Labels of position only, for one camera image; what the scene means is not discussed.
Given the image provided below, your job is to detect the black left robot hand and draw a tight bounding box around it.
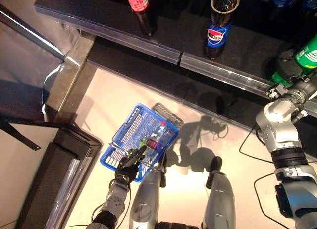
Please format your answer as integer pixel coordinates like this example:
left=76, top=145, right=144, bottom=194
left=114, top=144, right=147, bottom=184

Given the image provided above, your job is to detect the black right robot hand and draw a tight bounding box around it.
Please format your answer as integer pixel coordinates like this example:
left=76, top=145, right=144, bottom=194
left=264, top=48, right=312, bottom=91

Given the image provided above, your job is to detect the green Sprite bottle yellow cap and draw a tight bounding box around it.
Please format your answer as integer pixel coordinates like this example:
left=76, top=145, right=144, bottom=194
left=268, top=33, right=317, bottom=88

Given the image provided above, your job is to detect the blue plastic shopping basket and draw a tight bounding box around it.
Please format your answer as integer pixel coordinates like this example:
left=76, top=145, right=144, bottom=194
left=100, top=103, right=179, bottom=183

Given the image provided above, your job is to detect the clear water bottle red label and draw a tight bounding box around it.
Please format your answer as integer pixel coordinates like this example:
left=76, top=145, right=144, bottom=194
left=146, top=121, right=167, bottom=150

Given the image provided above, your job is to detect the small bright green bottle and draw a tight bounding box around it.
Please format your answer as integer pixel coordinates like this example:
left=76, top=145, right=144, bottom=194
left=138, top=137, right=149, bottom=155

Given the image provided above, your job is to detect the dark low display cabinet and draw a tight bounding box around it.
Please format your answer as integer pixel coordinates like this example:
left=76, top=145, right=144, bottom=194
left=0, top=114, right=103, bottom=229

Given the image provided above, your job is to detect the Pepsi bottle blue cap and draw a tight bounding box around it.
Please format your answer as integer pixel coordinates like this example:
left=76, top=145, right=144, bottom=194
left=203, top=0, right=240, bottom=60

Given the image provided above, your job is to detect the dark base shelf board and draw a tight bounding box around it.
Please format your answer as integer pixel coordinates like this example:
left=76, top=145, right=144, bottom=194
left=86, top=37, right=317, bottom=163

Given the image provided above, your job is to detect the dark stone plinth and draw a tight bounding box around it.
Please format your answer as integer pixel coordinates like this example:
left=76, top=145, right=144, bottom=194
left=43, top=32, right=97, bottom=123

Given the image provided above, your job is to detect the dark drinks shelf board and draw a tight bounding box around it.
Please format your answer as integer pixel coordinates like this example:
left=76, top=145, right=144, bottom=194
left=33, top=0, right=317, bottom=101

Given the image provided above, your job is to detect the grey shiny curtain sheet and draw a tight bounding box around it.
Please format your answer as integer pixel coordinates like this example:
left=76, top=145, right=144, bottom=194
left=0, top=4, right=66, bottom=115

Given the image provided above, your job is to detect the Coca-Cola bottle red cap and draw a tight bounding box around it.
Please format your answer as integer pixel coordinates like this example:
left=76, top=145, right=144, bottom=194
left=124, top=0, right=158, bottom=37

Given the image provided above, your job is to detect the silver metal pole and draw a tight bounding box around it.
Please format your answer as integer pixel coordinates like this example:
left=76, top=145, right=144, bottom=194
left=0, top=4, right=65, bottom=62

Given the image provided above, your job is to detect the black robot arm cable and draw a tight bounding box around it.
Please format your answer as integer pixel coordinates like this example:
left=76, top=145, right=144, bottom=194
left=115, top=188, right=132, bottom=229
left=239, top=124, right=274, bottom=164
left=254, top=172, right=295, bottom=229

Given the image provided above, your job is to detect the clear shelf price rail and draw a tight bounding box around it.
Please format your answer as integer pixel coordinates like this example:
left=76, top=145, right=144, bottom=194
left=180, top=52, right=317, bottom=111
left=34, top=4, right=183, bottom=65

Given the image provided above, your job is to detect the black strap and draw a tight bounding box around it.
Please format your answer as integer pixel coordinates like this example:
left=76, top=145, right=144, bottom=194
left=0, top=119, right=42, bottom=151

